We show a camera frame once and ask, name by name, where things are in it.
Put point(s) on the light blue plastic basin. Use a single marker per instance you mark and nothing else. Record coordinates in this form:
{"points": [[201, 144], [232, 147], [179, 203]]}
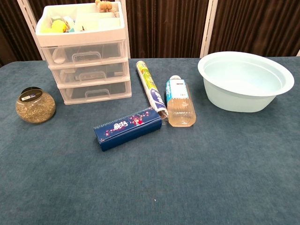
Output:
{"points": [[241, 93]]}

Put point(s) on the blue rectangular snack box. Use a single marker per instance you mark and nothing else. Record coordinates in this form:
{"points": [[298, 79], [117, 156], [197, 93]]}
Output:
{"points": [[126, 127]]}

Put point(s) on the blue table cloth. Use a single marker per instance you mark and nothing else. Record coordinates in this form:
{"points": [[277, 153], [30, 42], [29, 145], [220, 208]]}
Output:
{"points": [[164, 178]]}

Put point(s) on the clear ribbed plastic bottle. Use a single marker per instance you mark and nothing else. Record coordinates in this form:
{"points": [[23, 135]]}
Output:
{"points": [[181, 110]]}

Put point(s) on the white frame post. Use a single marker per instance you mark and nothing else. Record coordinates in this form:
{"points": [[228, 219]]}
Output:
{"points": [[208, 25], [28, 21]]}

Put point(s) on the brown plush toy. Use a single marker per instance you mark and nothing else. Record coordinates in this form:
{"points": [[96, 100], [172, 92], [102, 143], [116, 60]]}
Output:
{"points": [[104, 5]]}

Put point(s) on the white drawer organizer box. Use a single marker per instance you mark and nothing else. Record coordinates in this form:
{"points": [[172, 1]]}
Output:
{"points": [[79, 37]]}

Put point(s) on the white plastic drawer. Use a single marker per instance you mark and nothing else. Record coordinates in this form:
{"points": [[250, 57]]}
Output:
{"points": [[117, 71], [119, 90]]}

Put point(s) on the clear drawer with white bottle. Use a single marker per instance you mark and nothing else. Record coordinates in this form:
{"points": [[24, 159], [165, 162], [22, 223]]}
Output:
{"points": [[110, 50]]}

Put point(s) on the small green item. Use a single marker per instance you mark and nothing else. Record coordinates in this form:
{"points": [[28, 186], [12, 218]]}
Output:
{"points": [[71, 30]]}

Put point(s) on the cling film roll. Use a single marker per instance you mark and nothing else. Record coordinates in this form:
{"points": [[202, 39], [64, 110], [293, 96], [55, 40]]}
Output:
{"points": [[150, 86]]}

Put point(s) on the dark brown curtain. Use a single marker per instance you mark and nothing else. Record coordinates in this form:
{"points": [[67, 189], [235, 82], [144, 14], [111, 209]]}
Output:
{"points": [[9, 30], [39, 3], [164, 25], [257, 25]]}

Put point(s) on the yellow rubber duck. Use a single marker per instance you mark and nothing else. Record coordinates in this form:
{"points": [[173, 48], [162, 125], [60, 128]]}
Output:
{"points": [[58, 26]]}

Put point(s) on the round glass jar black lid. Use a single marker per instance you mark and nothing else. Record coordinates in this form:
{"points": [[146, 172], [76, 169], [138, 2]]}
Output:
{"points": [[35, 110]]}

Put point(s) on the small white bottle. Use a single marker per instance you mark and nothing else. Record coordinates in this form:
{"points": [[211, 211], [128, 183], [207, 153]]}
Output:
{"points": [[58, 57]]}

